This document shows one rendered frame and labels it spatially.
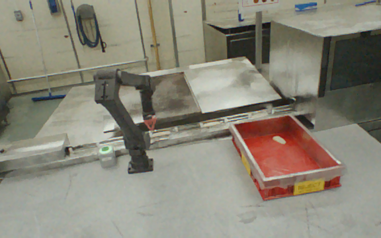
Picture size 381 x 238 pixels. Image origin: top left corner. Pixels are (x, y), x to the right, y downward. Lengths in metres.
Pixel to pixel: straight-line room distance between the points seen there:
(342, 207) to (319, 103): 0.56
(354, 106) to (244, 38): 1.89
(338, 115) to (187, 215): 0.95
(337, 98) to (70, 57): 4.41
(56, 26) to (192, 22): 2.11
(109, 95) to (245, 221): 0.65
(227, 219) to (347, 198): 0.45
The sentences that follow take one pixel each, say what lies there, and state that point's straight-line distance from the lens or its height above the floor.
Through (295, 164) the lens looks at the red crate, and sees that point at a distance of 1.41.
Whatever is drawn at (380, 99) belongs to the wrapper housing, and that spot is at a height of 0.93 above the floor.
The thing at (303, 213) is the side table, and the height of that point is 0.82.
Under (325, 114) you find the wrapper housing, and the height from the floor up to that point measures 0.91.
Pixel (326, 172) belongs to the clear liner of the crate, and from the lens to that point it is 1.24.
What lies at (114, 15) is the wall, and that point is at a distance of 5.16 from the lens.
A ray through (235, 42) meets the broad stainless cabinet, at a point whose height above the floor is 0.86.
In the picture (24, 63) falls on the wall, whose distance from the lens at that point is 5.52.
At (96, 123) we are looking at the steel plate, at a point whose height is 0.82.
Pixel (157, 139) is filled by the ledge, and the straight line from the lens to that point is 1.56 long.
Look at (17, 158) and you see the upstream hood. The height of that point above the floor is 0.92.
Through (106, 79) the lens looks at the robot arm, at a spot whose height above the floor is 1.31.
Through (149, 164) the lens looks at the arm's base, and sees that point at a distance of 1.43.
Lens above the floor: 1.64
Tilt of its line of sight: 27 degrees down
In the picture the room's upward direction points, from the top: 7 degrees counter-clockwise
